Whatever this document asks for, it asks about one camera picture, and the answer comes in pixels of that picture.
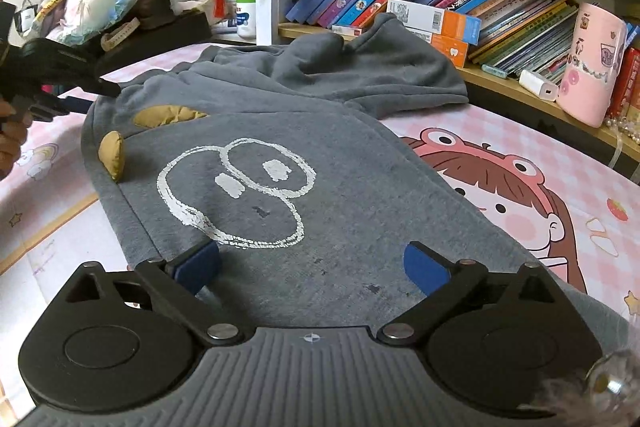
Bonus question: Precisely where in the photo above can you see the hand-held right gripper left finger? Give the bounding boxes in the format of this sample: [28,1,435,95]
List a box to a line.
[65,241,246,348]

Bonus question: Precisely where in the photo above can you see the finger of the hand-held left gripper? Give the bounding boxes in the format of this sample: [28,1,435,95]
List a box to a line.
[60,49,122,98]
[30,96,94,122]

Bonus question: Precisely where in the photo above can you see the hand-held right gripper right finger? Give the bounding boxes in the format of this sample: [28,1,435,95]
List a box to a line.
[377,241,571,348]

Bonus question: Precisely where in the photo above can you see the grey hoodie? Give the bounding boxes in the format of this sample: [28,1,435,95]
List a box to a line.
[80,13,632,343]

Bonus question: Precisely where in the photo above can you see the person's left hand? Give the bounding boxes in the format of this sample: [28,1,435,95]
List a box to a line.
[0,99,31,181]

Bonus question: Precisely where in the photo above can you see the plush toy in plastic bag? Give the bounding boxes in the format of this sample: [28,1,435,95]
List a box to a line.
[46,0,167,48]

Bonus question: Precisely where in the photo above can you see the dark brown bag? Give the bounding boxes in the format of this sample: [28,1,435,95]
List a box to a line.
[99,0,212,54]

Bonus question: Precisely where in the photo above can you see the white jar with blue label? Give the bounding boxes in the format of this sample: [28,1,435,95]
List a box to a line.
[234,0,257,40]

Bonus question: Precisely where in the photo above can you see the pink printed tablecloth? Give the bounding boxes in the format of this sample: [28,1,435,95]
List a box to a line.
[0,39,640,408]

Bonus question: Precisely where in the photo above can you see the white charger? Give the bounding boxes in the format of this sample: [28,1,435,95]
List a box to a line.
[519,69,560,104]

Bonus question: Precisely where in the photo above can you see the white and orange box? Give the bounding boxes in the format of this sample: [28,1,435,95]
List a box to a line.
[429,32,471,68]
[386,0,482,46]

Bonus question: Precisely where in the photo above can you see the stack of thin picture books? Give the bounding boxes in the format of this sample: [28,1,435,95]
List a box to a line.
[467,0,583,80]

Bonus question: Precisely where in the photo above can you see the pink printed cup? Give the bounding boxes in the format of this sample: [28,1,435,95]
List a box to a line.
[556,3,629,128]

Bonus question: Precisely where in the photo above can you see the red thick books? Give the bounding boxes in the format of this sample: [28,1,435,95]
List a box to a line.
[606,23,640,124]

